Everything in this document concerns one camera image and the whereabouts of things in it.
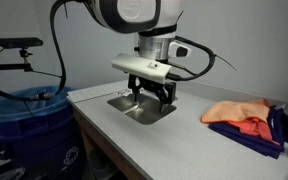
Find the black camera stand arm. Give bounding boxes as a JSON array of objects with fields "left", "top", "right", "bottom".
[{"left": 0, "top": 48, "right": 35, "bottom": 73}]

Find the light blue bin liner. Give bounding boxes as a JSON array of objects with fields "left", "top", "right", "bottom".
[{"left": 0, "top": 85, "right": 76, "bottom": 125}]

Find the stainless steel sink basin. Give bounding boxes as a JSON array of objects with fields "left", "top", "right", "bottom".
[{"left": 106, "top": 91, "right": 178, "bottom": 126}]

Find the black stereo camera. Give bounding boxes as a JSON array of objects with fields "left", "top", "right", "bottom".
[{"left": 0, "top": 37, "right": 44, "bottom": 50}]

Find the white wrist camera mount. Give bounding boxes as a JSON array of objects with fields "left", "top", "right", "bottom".
[{"left": 111, "top": 53, "right": 172, "bottom": 85}]

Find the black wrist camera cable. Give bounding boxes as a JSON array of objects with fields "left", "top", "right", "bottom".
[{"left": 166, "top": 35, "right": 217, "bottom": 82}]

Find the orange cloth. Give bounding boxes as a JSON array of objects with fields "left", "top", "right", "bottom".
[{"left": 200, "top": 99, "right": 272, "bottom": 125}]

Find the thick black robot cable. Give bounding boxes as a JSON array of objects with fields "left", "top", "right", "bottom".
[{"left": 0, "top": 0, "right": 95, "bottom": 103}]

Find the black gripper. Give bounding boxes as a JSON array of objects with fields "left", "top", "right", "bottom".
[{"left": 127, "top": 73, "right": 178, "bottom": 114}]

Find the dark blue recycling bin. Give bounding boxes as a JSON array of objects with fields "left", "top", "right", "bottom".
[{"left": 0, "top": 99, "right": 87, "bottom": 180}]

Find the dark blue cloth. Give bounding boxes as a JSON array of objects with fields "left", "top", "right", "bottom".
[{"left": 208, "top": 105, "right": 287, "bottom": 160}]

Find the red cloth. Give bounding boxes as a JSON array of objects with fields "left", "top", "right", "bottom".
[{"left": 225, "top": 116, "right": 280, "bottom": 146}]

